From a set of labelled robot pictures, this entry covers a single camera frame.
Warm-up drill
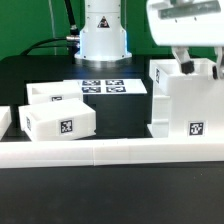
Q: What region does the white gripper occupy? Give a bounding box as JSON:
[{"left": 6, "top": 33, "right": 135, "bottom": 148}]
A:
[{"left": 146, "top": 0, "right": 224, "bottom": 79}]

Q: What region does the white marker tag sheet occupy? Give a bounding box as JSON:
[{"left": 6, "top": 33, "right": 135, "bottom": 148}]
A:
[{"left": 72, "top": 79, "right": 147, "bottom": 95}]

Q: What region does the white left barrier block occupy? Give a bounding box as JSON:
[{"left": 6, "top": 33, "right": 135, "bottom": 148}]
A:
[{"left": 0, "top": 106, "right": 12, "bottom": 140}]

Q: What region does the white drawer box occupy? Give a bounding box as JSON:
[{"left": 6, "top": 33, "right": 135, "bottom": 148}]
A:
[
  {"left": 19, "top": 99, "right": 96, "bottom": 141},
  {"left": 26, "top": 81, "right": 83, "bottom": 105}
]

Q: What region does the white front drawer box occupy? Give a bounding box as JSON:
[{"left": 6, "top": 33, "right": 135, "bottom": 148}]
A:
[{"left": 19, "top": 99, "right": 96, "bottom": 141}]

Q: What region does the white drawer cabinet frame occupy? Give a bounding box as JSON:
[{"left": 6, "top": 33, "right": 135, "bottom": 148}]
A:
[{"left": 148, "top": 58, "right": 224, "bottom": 138}]

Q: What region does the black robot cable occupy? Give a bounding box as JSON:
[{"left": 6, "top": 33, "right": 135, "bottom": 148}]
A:
[{"left": 19, "top": 0, "right": 81, "bottom": 56}]

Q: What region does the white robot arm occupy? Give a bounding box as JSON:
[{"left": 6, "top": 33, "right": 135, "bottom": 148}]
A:
[{"left": 75, "top": 0, "right": 224, "bottom": 79}]

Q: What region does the white front barrier rail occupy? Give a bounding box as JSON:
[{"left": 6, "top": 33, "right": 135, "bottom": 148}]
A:
[{"left": 0, "top": 138, "right": 224, "bottom": 169}]

